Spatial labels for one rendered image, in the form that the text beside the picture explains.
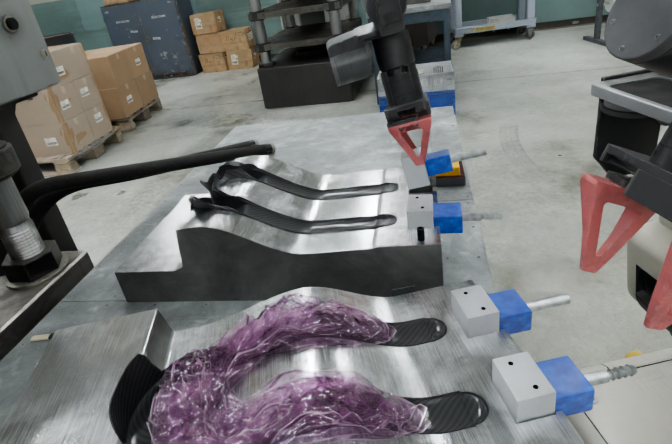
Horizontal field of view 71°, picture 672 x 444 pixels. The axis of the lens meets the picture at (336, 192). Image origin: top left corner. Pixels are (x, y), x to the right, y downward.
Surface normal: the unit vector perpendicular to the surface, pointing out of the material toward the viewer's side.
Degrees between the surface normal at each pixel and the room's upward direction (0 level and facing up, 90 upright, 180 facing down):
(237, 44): 84
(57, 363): 0
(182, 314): 0
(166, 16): 90
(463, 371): 0
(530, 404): 90
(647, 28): 64
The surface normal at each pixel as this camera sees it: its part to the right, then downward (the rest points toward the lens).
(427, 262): -0.15, 0.46
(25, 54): 0.98, -0.06
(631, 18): -0.94, -0.22
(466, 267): -0.14, -0.89
